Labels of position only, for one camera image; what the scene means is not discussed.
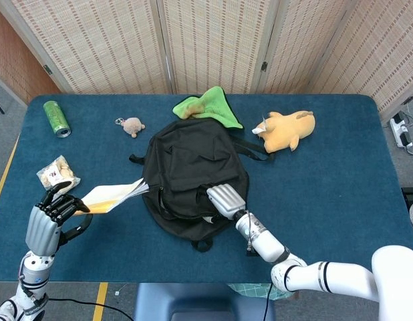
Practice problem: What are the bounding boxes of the green microfibre cloth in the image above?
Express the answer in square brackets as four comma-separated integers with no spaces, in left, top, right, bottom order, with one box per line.
[172,86,244,130]

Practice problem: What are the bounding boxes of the yellow white notebook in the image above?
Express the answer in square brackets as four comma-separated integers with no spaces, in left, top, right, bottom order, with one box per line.
[80,177,150,214]

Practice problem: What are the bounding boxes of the white power strip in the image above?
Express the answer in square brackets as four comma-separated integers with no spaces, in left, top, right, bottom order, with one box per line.
[389,112,413,148]

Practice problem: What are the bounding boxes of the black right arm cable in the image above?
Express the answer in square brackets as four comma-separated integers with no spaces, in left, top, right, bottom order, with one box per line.
[263,282,273,321]

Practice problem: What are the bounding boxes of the yellow plush toy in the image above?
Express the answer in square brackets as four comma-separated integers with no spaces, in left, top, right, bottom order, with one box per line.
[251,110,316,154]

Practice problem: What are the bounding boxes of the green checkered cloth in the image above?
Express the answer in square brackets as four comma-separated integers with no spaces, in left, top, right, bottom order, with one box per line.
[228,283,287,301]

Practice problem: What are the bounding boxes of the blue chair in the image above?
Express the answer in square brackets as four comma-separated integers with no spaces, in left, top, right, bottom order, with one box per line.
[132,282,276,321]

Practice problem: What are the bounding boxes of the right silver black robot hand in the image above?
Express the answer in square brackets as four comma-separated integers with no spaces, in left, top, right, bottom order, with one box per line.
[194,183,247,225]

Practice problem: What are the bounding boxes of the green drink can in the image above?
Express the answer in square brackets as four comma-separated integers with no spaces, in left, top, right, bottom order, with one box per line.
[43,100,72,139]

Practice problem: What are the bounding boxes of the clear snack bag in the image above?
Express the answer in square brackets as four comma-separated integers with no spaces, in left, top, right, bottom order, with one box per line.
[36,154,82,191]

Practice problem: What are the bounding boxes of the blue felt table cover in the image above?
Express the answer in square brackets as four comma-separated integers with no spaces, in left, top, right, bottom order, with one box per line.
[0,94,413,285]

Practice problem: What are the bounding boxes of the woven folding screen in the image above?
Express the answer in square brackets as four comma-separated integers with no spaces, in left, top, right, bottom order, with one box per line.
[0,0,413,114]

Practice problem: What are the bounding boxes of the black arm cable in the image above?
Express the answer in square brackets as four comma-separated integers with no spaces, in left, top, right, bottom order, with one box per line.
[263,282,273,321]
[45,296,134,321]

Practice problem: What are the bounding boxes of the black backpack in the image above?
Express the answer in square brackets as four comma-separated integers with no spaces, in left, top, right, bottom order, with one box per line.
[128,117,276,253]

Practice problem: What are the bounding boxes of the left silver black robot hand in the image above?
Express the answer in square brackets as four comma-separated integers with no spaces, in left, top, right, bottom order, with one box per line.
[25,181,94,257]

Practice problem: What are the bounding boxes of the black floor equipment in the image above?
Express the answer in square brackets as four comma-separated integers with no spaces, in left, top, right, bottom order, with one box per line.
[402,187,413,235]

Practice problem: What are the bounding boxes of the small beige plush keychain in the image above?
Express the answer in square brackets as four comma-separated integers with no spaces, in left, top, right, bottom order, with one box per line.
[114,116,146,139]

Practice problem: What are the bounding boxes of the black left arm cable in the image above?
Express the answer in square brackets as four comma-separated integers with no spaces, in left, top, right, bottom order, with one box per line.
[45,296,134,321]

